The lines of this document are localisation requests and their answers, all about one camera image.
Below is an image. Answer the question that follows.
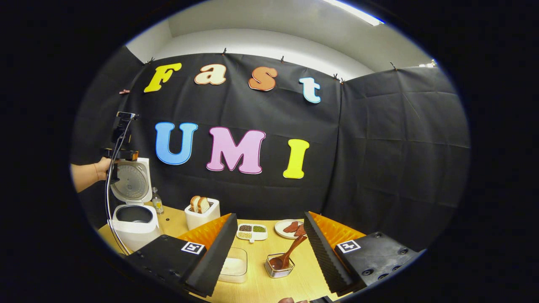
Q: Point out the white round plate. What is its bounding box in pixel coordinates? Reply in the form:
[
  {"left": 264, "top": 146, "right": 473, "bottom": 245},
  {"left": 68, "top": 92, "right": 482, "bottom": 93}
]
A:
[{"left": 275, "top": 219, "right": 307, "bottom": 239}]

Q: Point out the black backdrop cloth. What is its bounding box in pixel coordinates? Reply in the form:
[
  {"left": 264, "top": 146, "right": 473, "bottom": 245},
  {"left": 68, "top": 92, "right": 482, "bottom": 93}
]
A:
[{"left": 72, "top": 45, "right": 471, "bottom": 253}]

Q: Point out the small glass bottle yellow label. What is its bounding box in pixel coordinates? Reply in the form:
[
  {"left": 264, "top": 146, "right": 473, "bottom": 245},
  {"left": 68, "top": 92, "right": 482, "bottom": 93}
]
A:
[{"left": 152, "top": 187, "right": 164, "bottom": 215}]

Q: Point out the metal wire chopstick holder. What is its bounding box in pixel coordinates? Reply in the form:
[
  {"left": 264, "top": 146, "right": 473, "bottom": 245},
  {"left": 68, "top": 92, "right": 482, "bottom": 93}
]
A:
[{"left": 264, "top": 252, "right": 296, "bottom": 279}]

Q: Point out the white rice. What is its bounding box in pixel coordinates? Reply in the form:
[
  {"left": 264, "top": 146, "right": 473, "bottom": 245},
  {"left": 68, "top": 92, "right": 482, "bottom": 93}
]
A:
[{"left": 220, "top": 258, "right": 245, "bottom": 276}]

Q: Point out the clear plastic container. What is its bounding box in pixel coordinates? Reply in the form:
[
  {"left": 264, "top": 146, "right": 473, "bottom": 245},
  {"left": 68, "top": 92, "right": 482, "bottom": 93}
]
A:
[{"left": 218, "top": 247, "right": 248, "bottom": 283}]

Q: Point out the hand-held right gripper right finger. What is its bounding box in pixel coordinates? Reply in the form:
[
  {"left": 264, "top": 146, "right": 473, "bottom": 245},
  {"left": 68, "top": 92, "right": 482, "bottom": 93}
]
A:
[{"left": 303, "top": 212, "right": 426, "bottom": 297}]

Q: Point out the left hand-held gripper cable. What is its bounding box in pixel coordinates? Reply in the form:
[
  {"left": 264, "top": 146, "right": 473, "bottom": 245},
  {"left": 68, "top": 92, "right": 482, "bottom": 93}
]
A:
[{"left": 104, "top": 120, "right": 132, "bottom": 256}]

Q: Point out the white divided dish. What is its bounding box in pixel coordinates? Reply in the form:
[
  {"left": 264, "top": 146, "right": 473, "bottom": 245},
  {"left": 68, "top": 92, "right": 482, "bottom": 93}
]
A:
[{"left": 236, "top": 223, "right": 268, "bottom": 243}]

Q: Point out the brown wooden spoon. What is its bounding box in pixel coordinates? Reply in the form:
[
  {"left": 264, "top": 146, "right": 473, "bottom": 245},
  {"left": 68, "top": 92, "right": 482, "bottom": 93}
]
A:
[{"left": 269, "top": 235, "right": 308, "bottom": 270}]

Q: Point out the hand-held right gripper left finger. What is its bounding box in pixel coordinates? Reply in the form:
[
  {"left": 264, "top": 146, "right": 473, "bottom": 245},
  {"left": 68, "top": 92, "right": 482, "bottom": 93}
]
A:
[{"left": 126, "top": 213, "right": 239, "bottom": 298}]

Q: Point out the white toaster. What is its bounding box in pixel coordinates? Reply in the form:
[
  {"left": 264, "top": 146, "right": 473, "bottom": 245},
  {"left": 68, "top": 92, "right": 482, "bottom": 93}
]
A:
[{"left": 184, "top": 198, "right": 221, "bottom": 231}]

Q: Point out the long ceiling light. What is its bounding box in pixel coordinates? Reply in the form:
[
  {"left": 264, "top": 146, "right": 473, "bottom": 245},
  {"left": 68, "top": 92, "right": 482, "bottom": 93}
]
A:
[{"left": 324, "top": 0, "right": 384, "bottom": 27}]

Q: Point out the white rice cooker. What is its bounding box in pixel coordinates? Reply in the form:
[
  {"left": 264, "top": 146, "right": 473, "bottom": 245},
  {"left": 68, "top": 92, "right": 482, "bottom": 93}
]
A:
[{"left": 109, "top": 158, "right": 163, "bottom": 252}]

